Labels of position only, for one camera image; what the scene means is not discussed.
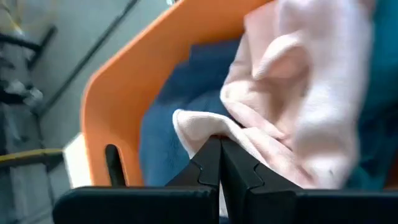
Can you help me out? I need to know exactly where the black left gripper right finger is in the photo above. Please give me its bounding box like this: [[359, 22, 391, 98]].
[[220, 138, 302, 224]]

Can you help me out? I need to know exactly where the pink cloth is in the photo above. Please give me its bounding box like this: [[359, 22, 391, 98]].
[[172, 0, 376, 218]]

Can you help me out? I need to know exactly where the orange plastic bin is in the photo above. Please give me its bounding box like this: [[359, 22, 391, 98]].
[[80, 0, 398, 188]]

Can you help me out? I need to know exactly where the blue cloth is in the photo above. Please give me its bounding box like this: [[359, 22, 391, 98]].
[[139, 39, 243, 187]]

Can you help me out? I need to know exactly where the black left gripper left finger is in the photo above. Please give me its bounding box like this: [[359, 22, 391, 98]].
[[166, 136, 223, 224]]

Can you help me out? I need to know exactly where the teal cloth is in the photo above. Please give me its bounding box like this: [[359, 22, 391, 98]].
[[345, 0, 398, 190]]

